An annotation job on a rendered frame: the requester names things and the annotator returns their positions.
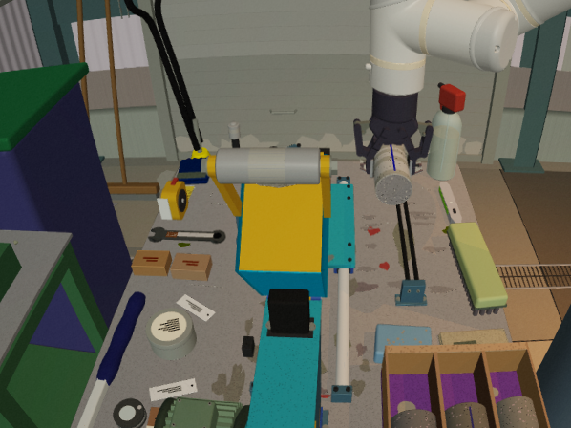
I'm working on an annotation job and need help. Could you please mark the light blue sponge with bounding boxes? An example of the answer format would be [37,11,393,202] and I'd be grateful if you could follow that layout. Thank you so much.
[372,323,434,365]

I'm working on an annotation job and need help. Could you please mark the black round dial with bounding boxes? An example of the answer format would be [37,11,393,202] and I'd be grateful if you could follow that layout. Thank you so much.
[112,397,149,428]

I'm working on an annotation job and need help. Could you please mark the white paper tag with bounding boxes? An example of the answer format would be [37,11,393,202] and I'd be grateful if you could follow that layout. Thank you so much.
[148,378,199,402]
[175,293,216,322]

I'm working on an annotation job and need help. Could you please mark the grey granite core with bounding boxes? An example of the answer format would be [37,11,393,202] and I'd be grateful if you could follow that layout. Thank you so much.
[372,143,414,207]
[496,396,537,428]
[445,403,499,428]
[391,409,438,428]

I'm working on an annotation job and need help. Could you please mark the wooden pole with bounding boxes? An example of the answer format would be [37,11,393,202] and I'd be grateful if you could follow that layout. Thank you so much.
[75,0,91,118]

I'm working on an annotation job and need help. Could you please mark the black hose yellow nozzle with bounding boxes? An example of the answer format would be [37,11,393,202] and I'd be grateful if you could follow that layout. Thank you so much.
[123,0,211,161]

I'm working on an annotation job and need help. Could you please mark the black cradle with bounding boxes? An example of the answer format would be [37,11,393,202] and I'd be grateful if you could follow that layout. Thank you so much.
[265,289,316,338]

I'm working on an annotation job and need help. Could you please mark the green steel pillar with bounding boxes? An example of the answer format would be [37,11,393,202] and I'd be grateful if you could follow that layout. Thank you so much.
[498,0,571,175]

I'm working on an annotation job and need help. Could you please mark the brown cardboard box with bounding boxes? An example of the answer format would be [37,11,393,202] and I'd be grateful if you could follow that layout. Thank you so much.
[131,248,173,277]
[170,252,214,282]

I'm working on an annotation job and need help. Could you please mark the grey round tin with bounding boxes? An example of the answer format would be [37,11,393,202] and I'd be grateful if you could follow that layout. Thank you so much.
[145,310,198,362]

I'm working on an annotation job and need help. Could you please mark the white window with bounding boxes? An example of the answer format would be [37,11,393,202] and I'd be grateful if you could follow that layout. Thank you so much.
[71,14,151,73]

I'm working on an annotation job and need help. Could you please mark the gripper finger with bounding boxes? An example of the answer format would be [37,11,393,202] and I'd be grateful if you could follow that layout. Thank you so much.
[352,118,381,176]
[404,124,435,174]

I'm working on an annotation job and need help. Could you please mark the dark blue machine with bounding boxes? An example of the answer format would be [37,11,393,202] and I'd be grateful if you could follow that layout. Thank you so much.
[534,307,571,428]

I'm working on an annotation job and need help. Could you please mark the white green marker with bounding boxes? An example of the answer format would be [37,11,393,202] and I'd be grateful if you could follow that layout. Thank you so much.
[437,181,463,225]

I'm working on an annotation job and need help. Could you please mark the blue cabinet green top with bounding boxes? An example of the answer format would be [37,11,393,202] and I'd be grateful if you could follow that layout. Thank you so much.
[0,62,132,353]

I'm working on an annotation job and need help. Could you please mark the black rail staging rest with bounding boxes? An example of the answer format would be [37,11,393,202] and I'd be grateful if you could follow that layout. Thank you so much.
[393,202,429,308]

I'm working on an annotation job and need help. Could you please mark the green box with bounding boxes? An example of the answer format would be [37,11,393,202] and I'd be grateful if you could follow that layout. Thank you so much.
[0,242,23,301]

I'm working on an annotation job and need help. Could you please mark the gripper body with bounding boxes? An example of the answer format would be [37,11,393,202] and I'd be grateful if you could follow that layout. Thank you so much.
[370,88,421,140]

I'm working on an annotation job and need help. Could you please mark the grey blade guard yellow arms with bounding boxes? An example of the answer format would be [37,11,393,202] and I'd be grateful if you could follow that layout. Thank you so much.
[206,147,334,220]

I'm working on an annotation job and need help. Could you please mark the white guide rod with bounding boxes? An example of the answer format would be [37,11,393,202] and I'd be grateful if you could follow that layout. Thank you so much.
[336,267,352,388]

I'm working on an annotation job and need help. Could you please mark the blue handled white tool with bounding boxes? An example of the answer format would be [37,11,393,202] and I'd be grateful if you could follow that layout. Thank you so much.
[74,291,147,428]

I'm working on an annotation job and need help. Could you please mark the blue box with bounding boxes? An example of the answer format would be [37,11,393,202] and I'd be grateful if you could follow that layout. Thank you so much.
[178,158,211,185]

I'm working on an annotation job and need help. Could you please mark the grey combination wrench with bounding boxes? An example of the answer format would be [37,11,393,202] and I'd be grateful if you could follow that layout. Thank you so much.
[147,226,227,246]

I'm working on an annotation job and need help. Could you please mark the yellow tape measure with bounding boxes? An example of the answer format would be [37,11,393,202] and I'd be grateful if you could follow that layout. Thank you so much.
[156,178,192,222]

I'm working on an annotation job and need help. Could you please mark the white spray bottle red cap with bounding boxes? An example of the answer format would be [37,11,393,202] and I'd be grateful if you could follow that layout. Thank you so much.
[426,82,468,182]

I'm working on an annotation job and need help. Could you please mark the wooden compartment tray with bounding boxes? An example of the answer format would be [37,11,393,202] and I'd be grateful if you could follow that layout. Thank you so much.
[380,342,553,428]

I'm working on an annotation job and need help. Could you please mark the green table grey top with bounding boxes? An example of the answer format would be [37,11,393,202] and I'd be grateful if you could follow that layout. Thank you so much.
[0,230,111,428]

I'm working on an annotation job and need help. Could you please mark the rail track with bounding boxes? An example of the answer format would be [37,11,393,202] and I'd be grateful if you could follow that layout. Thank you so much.
[495,263,571,289]

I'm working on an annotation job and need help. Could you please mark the tan flat pad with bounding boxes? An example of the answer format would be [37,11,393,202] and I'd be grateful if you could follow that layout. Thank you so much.
[438,329,513,346]

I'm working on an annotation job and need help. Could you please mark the blue rod bracket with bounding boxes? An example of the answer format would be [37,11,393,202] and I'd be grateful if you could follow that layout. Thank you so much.
[329,384,354,404]

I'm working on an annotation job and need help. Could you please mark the teal saw carriage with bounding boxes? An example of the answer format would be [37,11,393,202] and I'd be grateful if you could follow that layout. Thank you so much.
[247,295,324,428]

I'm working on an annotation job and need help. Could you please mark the teal guide plate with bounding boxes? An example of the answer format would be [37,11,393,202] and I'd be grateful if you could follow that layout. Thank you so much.
[328,175,357,274]

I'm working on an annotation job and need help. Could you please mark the green scrubbing brush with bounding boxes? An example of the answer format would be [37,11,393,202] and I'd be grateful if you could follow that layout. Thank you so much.
[446,222,509,316]

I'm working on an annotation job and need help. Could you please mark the green electric motor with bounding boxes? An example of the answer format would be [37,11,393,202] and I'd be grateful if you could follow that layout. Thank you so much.
[153,396,251,428]

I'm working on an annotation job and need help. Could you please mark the yellow saw body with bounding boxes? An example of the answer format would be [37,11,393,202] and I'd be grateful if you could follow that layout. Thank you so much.
[234,177,330,299]

